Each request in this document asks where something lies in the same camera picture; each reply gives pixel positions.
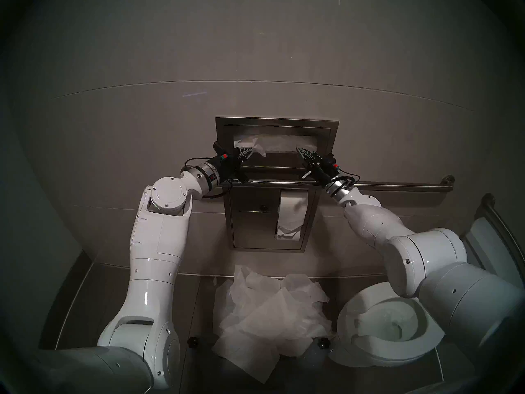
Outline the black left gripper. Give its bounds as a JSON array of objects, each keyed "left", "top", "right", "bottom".
[{"left": 210, "top": 140, "right": 258, "bottom": 185}]

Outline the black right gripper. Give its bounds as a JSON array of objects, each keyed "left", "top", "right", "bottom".
[{"left": 296, "top": 146, "right": 345, "bottom": 187}]

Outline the white paper toilet seat cover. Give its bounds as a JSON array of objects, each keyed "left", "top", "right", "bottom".
[{"left": 234, "top": 135, "right": 317, "bottom": 157}]

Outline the white toilet paper roll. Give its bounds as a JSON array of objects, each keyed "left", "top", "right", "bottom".
[{"left": 276, "top": 190, "right": 309, "bottom": 238}]

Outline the crumpled seat covers pile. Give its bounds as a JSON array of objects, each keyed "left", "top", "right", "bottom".
[{"left": 211, "top": 265, "right": 333, "bottom": 385}]

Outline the white toilet bowl with seat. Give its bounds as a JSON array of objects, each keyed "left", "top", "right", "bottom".
[{"left": 327, "top": 280, "right": 447, "bottom": 368}]

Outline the stainless steel dispenser cabinet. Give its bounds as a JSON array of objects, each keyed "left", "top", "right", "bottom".
[{"left": 215, "top": 117, "right": 340, "bottom": 253}]

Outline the long steel grab bar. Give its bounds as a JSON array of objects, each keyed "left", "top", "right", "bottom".
[{"left": 224, "top": 175, "right": 456, "bottom": 192}]

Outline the short steel grab bar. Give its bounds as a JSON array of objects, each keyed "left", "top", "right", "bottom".
[{"left": 476, "top": 193, "right": 525, "bottom": 266}]

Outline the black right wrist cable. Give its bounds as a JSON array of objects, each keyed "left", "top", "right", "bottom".
[{"left": 328, "top": 172, "right": 361, "bottom": 192}]

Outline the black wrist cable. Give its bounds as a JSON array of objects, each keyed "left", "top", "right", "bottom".
[
  {"left": 184, "top": 158, "right": 231, "bottom": 199},
  {"left": 328, "top": 172, "right": 361, "bottom": 192}
]

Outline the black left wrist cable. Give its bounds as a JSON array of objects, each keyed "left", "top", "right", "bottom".
[{"left": 184, "top": 158, "right": 231, "bottom": 199}]

